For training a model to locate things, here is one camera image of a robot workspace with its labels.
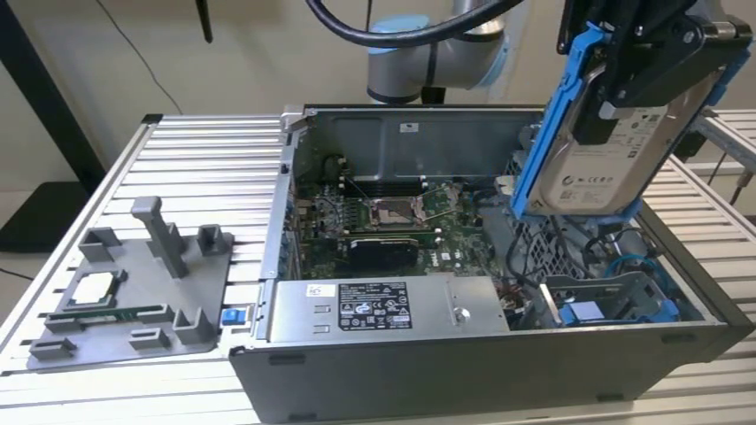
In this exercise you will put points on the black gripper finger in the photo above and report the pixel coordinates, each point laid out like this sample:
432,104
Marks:
654,57

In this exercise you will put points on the hard disk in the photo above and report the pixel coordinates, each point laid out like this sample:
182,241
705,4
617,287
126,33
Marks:
602,177

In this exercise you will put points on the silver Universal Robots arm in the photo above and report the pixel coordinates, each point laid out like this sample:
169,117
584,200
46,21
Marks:
401,66

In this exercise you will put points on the grey metal disk bay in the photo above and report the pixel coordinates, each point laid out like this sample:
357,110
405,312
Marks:
530,248

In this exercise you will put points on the black box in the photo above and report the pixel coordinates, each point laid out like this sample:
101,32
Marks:
690,144

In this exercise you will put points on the metal slat side table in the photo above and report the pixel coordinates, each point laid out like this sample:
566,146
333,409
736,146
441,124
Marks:
737,128

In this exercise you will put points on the white case label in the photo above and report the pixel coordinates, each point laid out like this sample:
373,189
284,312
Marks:
408,127

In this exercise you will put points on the green motherboard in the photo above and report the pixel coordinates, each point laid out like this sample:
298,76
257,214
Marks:
454,248

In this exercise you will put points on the CPU socket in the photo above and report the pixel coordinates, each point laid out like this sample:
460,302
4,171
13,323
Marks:
389,214

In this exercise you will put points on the blue carrier block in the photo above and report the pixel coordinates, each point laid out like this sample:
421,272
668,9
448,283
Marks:
581,314

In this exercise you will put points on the black graphics card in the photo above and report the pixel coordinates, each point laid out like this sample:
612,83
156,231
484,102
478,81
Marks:
384,254

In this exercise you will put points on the black hanging rod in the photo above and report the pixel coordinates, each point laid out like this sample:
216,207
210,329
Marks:
204,22

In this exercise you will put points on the black open PC case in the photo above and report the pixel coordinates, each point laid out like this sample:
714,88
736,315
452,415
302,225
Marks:
413,380

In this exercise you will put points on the silver power supply unit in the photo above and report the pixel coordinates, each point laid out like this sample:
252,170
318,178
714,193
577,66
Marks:
294,319

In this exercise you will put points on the blue case latch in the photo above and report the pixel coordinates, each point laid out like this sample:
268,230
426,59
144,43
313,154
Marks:
230,317

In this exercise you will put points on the grey parts rack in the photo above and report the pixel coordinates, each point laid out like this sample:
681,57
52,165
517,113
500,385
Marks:
148,305

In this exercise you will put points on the silver CPU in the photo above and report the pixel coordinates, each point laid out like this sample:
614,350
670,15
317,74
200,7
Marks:
94,290

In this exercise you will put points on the green RAM stick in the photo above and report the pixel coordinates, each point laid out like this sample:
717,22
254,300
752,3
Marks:
106,315

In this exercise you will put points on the black monitor stand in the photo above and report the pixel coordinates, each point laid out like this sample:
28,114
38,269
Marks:
34,217

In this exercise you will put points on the grey metal bay bracket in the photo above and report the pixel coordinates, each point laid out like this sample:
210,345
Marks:
625,288

